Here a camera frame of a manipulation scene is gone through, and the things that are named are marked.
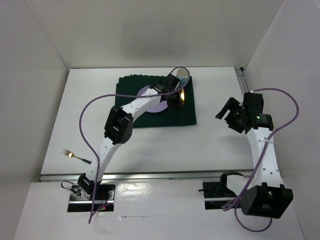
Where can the gold knife green handle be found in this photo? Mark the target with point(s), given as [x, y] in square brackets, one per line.
[183, 96]

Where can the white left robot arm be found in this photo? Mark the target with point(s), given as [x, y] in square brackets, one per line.
[118, 128]

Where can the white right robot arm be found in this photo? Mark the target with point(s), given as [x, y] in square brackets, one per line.
[263, 194]

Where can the aluminium front rail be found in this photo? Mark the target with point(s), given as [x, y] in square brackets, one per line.
[147, 176]

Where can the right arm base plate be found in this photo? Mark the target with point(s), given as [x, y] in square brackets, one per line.
[214, 197]

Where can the aluminium right side rail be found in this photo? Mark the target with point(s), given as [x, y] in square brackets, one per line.
[257, 140]

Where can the lilac plate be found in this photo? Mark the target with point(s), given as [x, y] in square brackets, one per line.
[155, 108]

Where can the dark green cloth placemat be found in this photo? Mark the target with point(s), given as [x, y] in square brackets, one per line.
[169, 117]

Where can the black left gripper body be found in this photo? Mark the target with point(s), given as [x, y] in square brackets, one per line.
[173, 100]

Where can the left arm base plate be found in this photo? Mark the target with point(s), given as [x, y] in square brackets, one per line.
[80, 202]

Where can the blue mug white inside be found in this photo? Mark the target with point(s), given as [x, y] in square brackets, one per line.
[183, 75]

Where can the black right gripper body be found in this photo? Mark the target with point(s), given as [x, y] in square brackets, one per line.
[234, 119]

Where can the aluminium rail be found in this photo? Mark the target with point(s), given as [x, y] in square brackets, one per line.
[147, 176]
[257, 140]

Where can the gold fork green handle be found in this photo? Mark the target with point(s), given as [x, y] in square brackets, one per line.
[70, 154]

